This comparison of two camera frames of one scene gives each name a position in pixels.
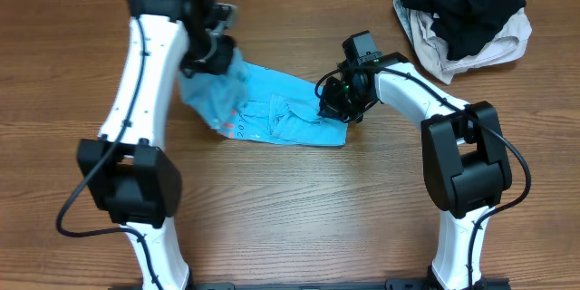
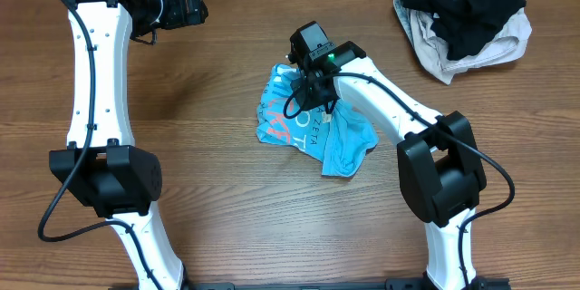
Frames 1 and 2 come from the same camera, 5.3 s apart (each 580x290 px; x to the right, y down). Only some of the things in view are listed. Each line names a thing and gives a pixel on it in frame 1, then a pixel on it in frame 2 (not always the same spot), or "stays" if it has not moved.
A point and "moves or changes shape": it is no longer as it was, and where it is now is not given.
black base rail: [388, 285] stays
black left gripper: [214, 61] -> [191, 7]
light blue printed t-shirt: [257, 101] moves or changes shape
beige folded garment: [431, 52] stays
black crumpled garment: [471, 1] stays
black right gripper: [333, 107] -> [304, 89]
